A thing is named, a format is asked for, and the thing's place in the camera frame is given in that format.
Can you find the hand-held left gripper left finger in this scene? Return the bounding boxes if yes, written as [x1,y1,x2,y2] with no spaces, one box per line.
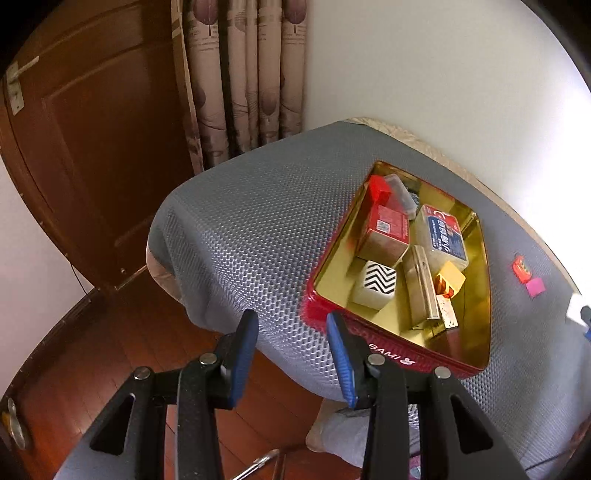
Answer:
[60,309,260,480]

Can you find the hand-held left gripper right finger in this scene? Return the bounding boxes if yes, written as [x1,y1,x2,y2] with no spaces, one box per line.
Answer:
[326,312,529,480]

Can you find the red tin box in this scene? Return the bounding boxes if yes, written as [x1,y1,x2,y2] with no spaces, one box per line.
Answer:
[305,161,491,379]

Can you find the black and white striped box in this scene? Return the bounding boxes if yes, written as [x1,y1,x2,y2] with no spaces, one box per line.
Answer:
[352,260,399,309]

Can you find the long gold box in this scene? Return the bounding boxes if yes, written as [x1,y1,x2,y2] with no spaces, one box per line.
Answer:
[403,244,441,330]

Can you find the small tan box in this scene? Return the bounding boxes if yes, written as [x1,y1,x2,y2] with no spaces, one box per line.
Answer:
[431,295,460,337]

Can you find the yellow and orange box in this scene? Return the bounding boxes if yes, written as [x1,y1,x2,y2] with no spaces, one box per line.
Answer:
[434,261,466,297]

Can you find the red and tan box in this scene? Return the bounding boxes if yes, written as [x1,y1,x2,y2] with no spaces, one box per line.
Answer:
[355,203,413,268]

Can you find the white box with blue label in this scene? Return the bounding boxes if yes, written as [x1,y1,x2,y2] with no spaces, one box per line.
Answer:
[412,204,469,271]

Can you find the red block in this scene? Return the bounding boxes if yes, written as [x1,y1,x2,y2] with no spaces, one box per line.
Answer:
[367,175,393,206]

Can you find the clear plastic box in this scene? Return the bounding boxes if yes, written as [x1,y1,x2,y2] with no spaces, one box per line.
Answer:
[383,174,419,220]

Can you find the grey mesh table cover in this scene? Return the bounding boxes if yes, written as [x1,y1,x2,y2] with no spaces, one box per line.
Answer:
[147,121,591,480]

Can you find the silver door knob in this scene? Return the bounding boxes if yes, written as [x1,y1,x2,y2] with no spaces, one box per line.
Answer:
[0,394,31,450]

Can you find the brown wooden door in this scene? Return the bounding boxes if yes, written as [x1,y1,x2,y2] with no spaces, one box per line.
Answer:
[0,0,195,291]

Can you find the beige patterned curtain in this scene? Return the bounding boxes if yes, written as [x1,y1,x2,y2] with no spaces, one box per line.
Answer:
[171,0,308,174]

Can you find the metal frame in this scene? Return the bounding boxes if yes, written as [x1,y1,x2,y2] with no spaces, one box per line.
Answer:
[226,445,287,480]

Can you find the black cable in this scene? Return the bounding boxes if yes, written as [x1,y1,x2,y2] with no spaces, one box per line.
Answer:
[69,263,93,297]

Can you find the silver door handle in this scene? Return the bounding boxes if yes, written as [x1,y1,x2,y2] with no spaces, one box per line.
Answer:
[4,55,40,116]

